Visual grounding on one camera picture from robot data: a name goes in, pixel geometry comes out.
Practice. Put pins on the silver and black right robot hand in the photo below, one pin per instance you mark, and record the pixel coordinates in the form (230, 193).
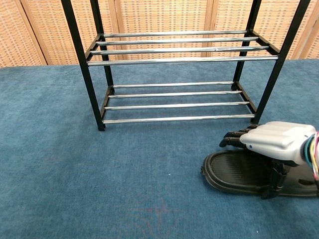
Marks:
(274, 139)

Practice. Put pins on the black rubber slipper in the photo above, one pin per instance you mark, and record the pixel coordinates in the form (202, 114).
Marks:
(231, 169)

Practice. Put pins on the black and chrome shoe rack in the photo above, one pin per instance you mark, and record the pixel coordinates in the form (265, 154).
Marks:
(174, 60)

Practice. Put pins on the woven wicker folding screen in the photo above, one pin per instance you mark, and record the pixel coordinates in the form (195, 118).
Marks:
(162, 15)

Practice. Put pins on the blue table cloth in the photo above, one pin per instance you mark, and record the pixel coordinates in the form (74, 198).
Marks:
(74, 174)

